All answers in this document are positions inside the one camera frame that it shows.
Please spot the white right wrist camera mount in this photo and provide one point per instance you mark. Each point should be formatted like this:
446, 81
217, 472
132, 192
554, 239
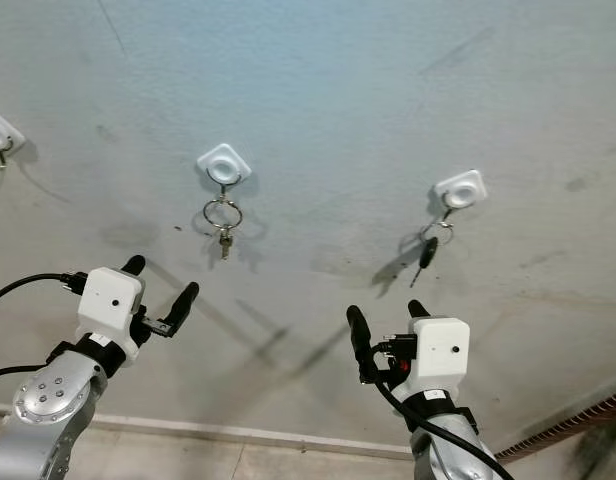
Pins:
438, 352

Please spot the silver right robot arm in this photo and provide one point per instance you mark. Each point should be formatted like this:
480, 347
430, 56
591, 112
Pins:
453, 450

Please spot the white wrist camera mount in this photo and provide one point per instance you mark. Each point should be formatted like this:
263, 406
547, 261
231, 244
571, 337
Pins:
113, 298
438, 352

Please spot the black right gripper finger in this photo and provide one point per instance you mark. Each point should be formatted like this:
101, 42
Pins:
360, 335
418, 308

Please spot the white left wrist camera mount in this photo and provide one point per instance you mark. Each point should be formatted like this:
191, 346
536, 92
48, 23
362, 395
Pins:
113, 298

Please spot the white square wall hook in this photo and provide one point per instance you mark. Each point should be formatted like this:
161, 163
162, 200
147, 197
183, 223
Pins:
224, 163
461, 188
0, 132

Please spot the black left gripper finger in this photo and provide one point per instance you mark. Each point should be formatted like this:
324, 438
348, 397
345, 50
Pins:
135, 264
184, 305

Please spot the red tiled door post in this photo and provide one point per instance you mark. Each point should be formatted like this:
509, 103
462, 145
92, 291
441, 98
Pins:
563, 425

